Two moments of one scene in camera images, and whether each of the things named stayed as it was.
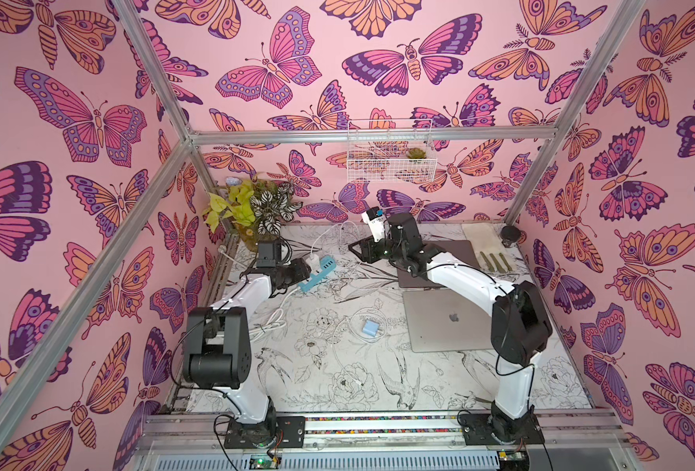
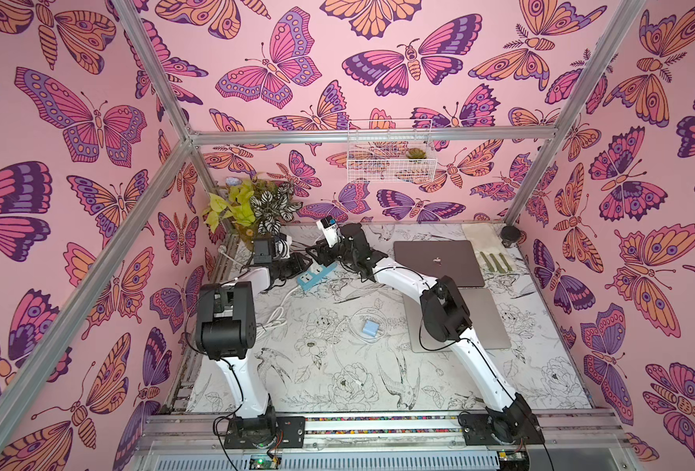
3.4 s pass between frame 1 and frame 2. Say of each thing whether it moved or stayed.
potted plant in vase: stayed
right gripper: moved
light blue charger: stayed
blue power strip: stayed
